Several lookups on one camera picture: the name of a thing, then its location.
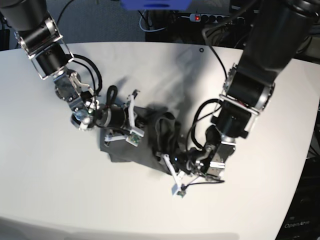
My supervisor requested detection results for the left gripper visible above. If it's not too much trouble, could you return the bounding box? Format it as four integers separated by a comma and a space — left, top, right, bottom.
156, 148, 209, 188

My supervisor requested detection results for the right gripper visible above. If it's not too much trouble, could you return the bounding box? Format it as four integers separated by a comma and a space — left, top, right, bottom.
99, 89, 144, 147

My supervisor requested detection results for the grey T-shirt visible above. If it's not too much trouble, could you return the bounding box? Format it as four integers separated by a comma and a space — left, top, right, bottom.
97, 105, 191, 174

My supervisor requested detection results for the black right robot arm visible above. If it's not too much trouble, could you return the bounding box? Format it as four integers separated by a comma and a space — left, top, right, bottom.
0, 0, 145, 147

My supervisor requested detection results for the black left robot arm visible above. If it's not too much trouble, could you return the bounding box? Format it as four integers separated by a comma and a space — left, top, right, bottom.
154, 0, 320, 193

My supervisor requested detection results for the blue plastic box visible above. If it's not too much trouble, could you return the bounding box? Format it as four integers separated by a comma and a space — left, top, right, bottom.
120, 0, 192, 11

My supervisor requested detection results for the black OpenArm base box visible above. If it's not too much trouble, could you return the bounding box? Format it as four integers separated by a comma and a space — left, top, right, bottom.
276, 157, 320, 240

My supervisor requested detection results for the white power strip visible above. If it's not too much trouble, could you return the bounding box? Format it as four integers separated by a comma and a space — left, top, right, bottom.
186, 13, 246, 25

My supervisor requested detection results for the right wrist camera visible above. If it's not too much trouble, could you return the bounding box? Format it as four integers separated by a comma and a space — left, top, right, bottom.
125, 130, 145, 147

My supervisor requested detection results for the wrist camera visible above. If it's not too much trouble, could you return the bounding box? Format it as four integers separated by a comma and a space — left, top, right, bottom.
171, 184, 188, 198
125, 130, 145, 147

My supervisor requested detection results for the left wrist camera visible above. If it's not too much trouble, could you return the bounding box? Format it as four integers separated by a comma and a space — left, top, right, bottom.
171, 184, 188, 198

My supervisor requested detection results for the white cable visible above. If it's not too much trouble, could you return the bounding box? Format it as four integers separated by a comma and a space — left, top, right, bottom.
139, 9, 191, 33

